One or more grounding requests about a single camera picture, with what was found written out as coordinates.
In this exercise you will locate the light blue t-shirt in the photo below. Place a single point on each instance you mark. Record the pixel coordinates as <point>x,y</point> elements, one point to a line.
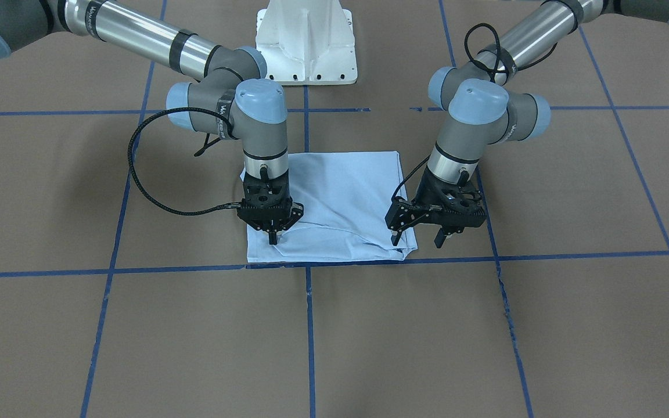
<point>346,197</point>

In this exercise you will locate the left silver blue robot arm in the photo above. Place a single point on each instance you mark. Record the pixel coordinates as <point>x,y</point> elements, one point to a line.
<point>481,112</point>

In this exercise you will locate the white pedestal column base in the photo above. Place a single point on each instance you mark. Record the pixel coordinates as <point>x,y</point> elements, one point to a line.
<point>307,43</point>

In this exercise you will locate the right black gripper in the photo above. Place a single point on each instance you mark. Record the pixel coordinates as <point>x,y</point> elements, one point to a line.
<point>272,227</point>

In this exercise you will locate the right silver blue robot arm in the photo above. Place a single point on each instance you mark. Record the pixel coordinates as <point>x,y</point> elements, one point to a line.
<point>229,97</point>

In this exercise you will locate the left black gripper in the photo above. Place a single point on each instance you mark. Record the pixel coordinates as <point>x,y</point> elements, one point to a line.
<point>425,192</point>

